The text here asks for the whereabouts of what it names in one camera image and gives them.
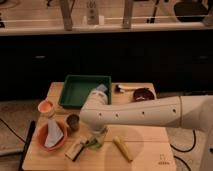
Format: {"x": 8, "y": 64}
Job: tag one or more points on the white folded cloth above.
{"x": 54, "y": 134}

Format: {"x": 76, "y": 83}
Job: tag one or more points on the metal cup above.
{"x": 73, "y": 122}

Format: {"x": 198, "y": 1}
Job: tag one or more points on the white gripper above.
{"x": 97, "y": 133}

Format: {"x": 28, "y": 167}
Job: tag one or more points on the wooden block eraser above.
{"x": 76, "y": 148}

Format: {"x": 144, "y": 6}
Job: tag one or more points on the yellow corn cob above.
{"x": 121, "y": 145}

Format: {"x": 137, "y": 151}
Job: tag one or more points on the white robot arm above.
{"x": 188, "y": 112}

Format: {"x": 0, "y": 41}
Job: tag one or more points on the brush with white handle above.
{"x": 123, "y": 88}

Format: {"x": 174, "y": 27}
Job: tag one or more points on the orange bowl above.
{"x": 42, "y": 135}

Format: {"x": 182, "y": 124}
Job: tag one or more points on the dark red bowl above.
{"x": 143, "y": 94}

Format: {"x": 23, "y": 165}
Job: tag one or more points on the green pepper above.
{"x": 93, "y": 144}

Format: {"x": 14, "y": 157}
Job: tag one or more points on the green plastic tray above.
{"x": 76, "y": 88}

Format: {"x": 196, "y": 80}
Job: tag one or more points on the grey sponge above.
{"x": 102, "y": 88}

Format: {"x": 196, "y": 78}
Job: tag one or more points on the small orange cup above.
{"x": 46, "y": 108}

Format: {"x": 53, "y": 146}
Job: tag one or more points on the green plastic cup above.
{"x": 99, "y": 139}

